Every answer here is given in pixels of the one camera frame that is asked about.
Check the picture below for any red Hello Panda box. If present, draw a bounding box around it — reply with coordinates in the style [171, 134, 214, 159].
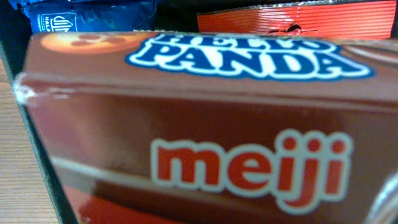
[14, 32, 397, 223]

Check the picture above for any blue Oreo cookie pack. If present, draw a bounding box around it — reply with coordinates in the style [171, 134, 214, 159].
[9, 0, 160, 34]

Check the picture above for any red jerky snack bag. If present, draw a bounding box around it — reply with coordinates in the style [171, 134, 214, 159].
[197, 0, 397, 39]

